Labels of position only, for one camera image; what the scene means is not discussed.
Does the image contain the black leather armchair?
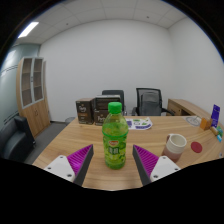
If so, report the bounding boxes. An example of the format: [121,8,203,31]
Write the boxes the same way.
[0,115,37,163]

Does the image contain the wooden shelf cabinet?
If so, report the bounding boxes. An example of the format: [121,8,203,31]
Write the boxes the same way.
[15,56,52,138]

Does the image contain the printed sticker sheet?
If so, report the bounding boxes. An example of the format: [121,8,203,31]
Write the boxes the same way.
[125,117,154,131]

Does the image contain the white and brown mug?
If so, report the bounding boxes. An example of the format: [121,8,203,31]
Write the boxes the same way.
[161,133,188,164]

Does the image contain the ceiling light panel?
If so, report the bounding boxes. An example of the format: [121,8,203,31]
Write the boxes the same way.
[17,21,40,39]

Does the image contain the orange cardboard box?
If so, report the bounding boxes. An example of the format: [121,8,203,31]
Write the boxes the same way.
[199,117,213,131]

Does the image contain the wooden side desk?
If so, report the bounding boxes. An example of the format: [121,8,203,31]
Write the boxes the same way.
[166,98,214,118]

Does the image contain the grey padded office chair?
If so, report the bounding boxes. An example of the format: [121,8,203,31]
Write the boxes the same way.
[101,89,128,116]

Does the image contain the green drink bottle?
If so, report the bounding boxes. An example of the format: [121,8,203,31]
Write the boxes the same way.
[101,101,130,170]

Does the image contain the purple upright package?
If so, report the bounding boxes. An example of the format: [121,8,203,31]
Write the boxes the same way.
[210,104,222,129]

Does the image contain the black mesh office chair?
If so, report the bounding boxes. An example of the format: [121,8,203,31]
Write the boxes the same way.
[131,87,176,117]

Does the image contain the black striped carton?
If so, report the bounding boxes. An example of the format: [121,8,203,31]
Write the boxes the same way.
[94,94,122,111]

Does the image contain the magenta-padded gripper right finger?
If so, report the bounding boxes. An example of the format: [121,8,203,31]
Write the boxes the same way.
[132,144,182,187]

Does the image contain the flat round red coaster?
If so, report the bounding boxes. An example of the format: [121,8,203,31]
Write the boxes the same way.
[190,141,204,154]

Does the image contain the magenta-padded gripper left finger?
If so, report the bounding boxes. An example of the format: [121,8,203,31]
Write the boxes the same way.
[43,143,95,187]

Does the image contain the small beige box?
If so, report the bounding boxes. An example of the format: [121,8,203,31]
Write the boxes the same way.
[209,126,220,136]

